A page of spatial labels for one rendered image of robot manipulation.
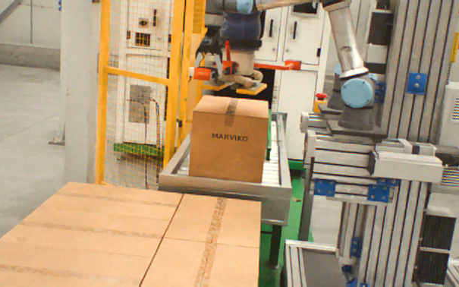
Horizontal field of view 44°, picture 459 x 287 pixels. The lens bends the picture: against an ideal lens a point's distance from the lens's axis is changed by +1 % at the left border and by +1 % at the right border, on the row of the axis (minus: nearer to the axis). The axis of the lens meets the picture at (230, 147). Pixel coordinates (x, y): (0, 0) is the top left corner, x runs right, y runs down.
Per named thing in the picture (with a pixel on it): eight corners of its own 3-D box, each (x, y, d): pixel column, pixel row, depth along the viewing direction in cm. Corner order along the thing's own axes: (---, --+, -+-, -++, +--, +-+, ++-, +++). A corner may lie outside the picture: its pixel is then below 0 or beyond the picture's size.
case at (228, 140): (199, 156, 365) (203, 95, 356) (261, 162, 364) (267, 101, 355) (187, 183, 307) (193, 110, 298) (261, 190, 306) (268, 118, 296)
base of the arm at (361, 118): (370, 124, 250) (373, 102, 247) (376, 131, 235) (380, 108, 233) (335, 121, 250) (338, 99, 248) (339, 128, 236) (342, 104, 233)
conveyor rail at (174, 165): (204, 127, 530) (205, 107, 526) (209, 127, 530) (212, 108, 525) (157, 209, 305) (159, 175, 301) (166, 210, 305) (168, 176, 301)
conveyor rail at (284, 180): (274, 134, 527) (276, 114, 523) (279, 135, 527) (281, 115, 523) (278, 222, 303) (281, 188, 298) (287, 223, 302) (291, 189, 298)
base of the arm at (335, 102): (354, 107, 298) (356, 88, 295) (358, 112, 283) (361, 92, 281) (325, 105, 298) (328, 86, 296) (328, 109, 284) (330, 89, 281)
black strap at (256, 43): (222, 42, 310) (223, 35, 309) (264, 46, 306) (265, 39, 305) (212, 44, 289) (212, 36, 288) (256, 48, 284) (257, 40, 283)
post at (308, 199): (295, 251, 369) (314, 99, 346) (306, 253, 369) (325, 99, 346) (296, 256, 362) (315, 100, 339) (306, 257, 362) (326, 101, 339)
